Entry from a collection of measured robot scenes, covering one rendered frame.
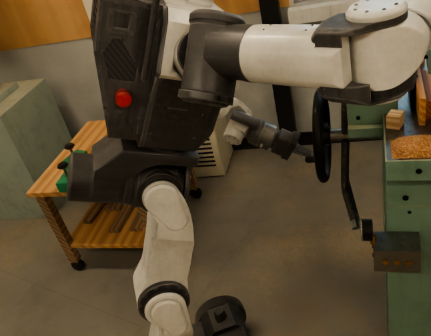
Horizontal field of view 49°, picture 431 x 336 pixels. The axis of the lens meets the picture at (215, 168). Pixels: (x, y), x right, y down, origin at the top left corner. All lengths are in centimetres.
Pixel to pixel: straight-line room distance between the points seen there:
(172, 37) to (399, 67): 42
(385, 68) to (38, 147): 248
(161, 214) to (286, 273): 115
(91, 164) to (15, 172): 184
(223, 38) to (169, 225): 53
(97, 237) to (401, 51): 194
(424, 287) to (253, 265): 90
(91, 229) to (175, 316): 123
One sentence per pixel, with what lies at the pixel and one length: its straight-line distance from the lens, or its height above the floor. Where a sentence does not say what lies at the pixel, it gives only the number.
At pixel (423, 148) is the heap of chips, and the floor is 92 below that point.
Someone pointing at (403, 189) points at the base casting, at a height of 77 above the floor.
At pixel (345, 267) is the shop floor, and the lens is 218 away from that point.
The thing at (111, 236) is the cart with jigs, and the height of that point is 18.
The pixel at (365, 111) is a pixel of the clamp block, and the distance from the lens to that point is 139.
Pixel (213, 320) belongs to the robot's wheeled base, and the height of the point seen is 21.
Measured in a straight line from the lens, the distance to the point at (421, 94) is 132.
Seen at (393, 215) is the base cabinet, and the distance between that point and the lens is 139.
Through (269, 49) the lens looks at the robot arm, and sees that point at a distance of 71.
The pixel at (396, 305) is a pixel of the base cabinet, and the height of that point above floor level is 30.
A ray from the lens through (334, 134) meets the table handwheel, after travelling 148.
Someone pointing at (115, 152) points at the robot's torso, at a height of 110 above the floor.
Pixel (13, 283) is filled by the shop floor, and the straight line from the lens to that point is 272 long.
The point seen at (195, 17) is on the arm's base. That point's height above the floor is 138.
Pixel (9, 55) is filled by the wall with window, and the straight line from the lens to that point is 336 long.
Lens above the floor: 158
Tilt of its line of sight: 33 degrees down
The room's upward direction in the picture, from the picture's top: 14 degrees counter-clockwise
